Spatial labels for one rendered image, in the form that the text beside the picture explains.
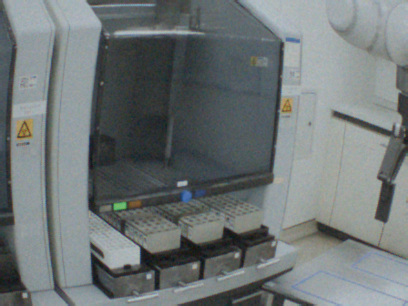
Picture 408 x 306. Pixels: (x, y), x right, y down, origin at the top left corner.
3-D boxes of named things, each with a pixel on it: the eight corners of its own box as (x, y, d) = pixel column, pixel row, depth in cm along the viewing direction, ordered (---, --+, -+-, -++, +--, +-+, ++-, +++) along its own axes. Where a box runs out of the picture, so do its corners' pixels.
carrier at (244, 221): (256, 225, 182) (259, 208, 180) (260, 228, 181) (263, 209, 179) (228, 232, 175) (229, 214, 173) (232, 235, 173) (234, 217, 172)
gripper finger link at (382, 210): (396, 183, 84) (394, 184, 83) (387, 222, 86) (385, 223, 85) (383, 178, 86) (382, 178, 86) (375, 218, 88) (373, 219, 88)
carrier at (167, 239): (176, 244, 163) (177, 226, 161) (180, 247, 161) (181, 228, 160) (142, 251, 156) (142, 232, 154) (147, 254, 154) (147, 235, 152)
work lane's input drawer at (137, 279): (22, 209, 191) (21, 187, 188) (50, 206, 199) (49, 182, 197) (122, 307, 137) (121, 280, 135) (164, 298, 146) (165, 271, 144)
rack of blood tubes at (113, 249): (62, 229, 164) (61, 211, 163) (87, 226, 171) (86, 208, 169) (110, 272, 143) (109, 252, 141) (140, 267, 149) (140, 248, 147)
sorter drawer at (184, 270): (53, 205, 200) (53, 182, 198) (82, 201, 209) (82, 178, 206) (168, 297, 147) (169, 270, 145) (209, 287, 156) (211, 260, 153)
